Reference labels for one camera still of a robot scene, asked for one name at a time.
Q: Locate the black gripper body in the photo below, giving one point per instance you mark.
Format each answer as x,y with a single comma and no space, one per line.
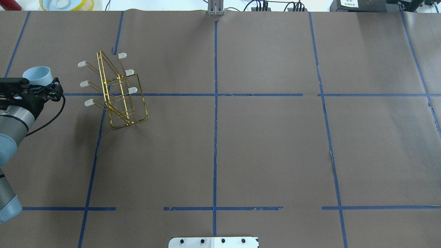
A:
30,99

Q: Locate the light blue plastic cup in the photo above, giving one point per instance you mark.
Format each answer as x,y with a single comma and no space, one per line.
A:
38,75

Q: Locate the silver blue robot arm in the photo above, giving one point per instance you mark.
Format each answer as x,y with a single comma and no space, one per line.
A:
15,124

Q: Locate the red cylindrical bottle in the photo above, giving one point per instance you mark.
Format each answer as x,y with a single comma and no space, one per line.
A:
10,5

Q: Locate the black box device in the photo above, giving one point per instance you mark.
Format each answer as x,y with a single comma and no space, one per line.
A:
377,6

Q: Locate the gold wire cup holder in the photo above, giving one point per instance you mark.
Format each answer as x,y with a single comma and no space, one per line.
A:
121,89

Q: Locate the aluminium frame post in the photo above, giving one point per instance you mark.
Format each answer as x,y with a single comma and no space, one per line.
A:
215,7

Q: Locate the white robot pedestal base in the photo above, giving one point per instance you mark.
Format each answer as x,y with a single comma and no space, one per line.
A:
214,242

